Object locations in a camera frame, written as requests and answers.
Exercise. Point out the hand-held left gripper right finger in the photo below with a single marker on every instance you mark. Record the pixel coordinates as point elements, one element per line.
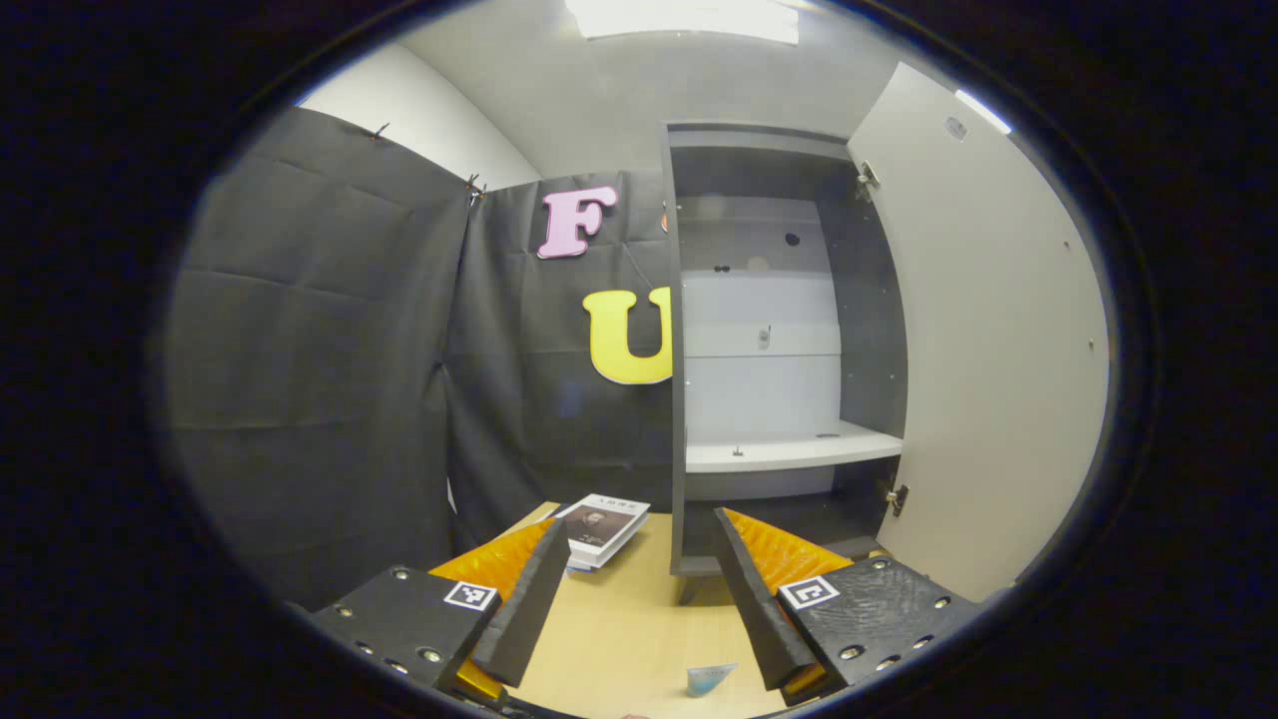
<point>764,619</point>

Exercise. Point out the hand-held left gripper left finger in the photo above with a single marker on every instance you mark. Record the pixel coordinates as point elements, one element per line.
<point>524,609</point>

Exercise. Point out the grey cabinet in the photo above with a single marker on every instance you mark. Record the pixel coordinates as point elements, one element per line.
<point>869,330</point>

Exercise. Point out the grey cabinet door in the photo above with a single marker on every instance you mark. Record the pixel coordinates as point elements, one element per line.
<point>998,350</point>

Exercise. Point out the white cabinet shelf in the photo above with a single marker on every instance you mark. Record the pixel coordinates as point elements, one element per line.
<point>789,454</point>

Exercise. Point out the metal door hinge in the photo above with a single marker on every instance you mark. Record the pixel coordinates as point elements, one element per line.
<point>868,182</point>
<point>896,497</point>

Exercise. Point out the blue book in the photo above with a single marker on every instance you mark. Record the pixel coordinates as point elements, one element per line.
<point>582,567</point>

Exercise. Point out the white book with portrait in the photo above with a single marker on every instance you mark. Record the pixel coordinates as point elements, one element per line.
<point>599,527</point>

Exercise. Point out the black backdrop cloth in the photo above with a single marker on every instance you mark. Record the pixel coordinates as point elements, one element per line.
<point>319,350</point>

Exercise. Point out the large ceiling light panel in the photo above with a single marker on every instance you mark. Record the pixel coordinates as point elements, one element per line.
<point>689,18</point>

